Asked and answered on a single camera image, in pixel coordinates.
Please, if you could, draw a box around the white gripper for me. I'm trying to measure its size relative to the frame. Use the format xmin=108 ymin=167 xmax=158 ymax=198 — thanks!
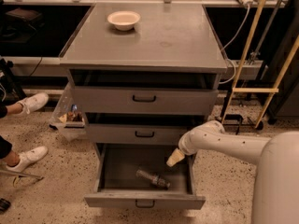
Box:
xmin=166 ymin=133 xmax=197 ymax=167

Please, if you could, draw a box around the clear plastic water bottle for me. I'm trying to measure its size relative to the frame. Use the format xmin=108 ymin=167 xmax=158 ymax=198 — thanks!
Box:
xmin=135 ymin=169 xmax=170 ymax=189

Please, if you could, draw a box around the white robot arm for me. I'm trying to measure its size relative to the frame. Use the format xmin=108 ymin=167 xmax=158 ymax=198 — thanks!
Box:
xmin=166 ymin=120 xmax=299 ymax=224

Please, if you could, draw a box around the grey middle drawer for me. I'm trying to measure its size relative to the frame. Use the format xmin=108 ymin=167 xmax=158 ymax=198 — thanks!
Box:
xmin=86 ymin=113 xmax=205 ymax=145

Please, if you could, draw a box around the grey drawer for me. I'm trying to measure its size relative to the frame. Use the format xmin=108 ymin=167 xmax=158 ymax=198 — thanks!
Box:
xmin=86 ymin=113 xmax=205 ymax=145
xmin=70 ymin=69 xmax=218 ymax=116
xmin=85 ymin=144 xmax=206 ymax=210

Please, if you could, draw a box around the grey bottom drawer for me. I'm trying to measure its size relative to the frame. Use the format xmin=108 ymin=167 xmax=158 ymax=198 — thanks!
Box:
xmin=85 ymin=144 xmax=206 ymax=210

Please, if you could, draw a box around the grey metal drawer cabinet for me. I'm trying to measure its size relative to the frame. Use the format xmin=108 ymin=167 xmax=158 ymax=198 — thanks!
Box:
xmin=57 ymin=2 xmax=228 ymax=161

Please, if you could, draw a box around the grey top drawer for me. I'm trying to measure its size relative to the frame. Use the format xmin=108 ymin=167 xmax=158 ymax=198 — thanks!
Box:
xmin=70 ymin=69 xmax=218 ymax=116

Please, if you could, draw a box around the black stand base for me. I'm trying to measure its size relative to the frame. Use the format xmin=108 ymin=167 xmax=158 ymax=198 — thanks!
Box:
xmin=218 ymin=114 xmax=263 ymax=131

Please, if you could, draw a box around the clear plastic snack bin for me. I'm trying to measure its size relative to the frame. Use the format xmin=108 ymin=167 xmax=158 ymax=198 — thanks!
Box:
xmin=48 ymin=83 xmax=87 ymax=142

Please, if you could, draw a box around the cream paper bowl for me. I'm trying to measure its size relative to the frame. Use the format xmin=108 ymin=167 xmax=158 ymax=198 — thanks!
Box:
xmin=107 ymin=11 xmax=141 ymax=31

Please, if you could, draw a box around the lower white sneaker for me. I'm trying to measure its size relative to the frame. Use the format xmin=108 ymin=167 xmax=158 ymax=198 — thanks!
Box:
xmin=6 ymin=147 xmax=48 ymax=172

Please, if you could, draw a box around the white sneaker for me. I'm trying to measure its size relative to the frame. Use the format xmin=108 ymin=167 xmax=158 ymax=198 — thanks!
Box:
xmin=6 ymin=147 xmax=48 ymax=172
xmin=18 ymin=92 xmax=49 ymax=116

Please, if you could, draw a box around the upper white sneaker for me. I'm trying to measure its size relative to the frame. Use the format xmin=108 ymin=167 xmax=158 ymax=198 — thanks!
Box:
xmin=18 ymin=92 xmax=49 ymax=116

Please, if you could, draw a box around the black box on shelf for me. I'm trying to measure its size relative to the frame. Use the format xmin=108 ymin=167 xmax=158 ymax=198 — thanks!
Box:
xmin=3 ymin=7 xmax=43 ymax=32

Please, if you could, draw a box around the white power cable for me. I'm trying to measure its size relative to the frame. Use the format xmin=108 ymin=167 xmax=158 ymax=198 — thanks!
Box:
xmin=218 ymin=2 xmax=251 ymax=85

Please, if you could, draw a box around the wooden ladder frame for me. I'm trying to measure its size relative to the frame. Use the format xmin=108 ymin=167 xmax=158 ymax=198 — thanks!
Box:
xmin=221 ymin=0 xmax=299 ymax=130

